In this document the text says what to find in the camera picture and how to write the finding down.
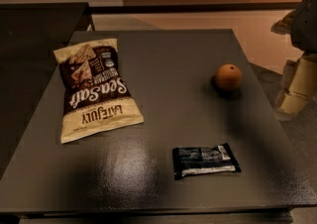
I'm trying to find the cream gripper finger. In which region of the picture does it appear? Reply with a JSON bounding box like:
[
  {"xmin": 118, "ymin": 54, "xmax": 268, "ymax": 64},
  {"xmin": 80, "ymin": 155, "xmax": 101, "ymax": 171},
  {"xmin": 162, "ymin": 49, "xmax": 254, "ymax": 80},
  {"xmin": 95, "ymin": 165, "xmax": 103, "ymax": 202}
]
[
  {"xmin": 274, "ymin": 53, "xmax": 317, "ymax": 121},
  {"xmin": 270, "ymin": 11, "xmax": 295, "ymax": 35}
]

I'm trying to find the orange fruit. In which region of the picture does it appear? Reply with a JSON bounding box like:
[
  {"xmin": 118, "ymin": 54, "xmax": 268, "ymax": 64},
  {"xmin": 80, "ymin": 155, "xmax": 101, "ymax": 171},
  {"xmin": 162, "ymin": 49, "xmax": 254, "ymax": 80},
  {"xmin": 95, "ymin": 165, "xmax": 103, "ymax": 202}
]
[{"xmin": 215, "ymin": 63, "xmax": 242, "ymax": 91}]

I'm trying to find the brown sea salt chip bag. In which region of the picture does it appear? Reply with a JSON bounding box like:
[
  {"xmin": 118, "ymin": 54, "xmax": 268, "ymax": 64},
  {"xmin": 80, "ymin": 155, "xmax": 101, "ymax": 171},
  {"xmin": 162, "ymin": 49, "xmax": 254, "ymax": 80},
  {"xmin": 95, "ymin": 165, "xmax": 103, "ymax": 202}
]
[{"xmin": 53, "ymin": 39, "xmax": 144, "ymax": 144}]

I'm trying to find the black snack bar wrapper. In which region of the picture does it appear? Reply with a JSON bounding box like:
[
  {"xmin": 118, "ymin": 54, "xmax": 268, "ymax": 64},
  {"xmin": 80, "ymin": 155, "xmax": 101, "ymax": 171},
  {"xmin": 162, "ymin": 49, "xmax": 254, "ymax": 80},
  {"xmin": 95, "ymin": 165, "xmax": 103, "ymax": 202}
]
[{"xmin": 172, "ymin": 143, "xmax": 241, "ymax": 179}]

